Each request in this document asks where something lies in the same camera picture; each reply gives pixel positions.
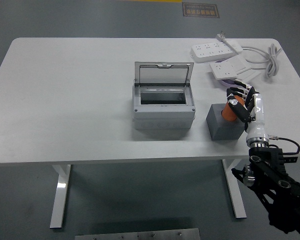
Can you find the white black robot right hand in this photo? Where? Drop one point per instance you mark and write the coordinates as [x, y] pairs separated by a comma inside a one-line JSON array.
[[257, 120]]

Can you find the orange cylindrical battery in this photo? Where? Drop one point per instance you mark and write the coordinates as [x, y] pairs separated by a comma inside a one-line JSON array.
[[228, 114]]

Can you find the grey plastic enclosure box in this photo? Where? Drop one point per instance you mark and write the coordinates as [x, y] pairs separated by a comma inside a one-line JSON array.
[[162, 116]]

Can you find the smoky transparent hinged lid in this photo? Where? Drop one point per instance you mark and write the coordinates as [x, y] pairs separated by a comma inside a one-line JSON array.
[[162, 75]]

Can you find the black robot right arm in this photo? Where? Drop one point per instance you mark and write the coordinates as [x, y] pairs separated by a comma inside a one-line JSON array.
[[265, 156]]

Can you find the grey block with round hole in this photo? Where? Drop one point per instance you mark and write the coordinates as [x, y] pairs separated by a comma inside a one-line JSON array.
[[220, 130]]

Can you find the purple round disc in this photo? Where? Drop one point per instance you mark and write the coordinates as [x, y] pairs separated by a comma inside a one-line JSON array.
[[227, 83]]

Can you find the small white socket strip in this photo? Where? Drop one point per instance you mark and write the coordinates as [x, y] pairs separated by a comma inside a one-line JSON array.
[[222, 70]]

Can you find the white table leg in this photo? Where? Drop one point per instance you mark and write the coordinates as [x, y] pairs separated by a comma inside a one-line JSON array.
[[60, 195], [236, 195]]

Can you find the long white power strip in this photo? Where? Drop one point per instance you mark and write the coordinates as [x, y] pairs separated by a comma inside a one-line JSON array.
[[210, 51]]

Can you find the brown floor sign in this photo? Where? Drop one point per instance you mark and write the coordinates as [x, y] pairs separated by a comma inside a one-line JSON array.
[[200, 10]]

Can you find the grey metal plate with screws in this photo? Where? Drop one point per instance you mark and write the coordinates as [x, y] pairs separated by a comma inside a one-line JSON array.
[[137, 235]]

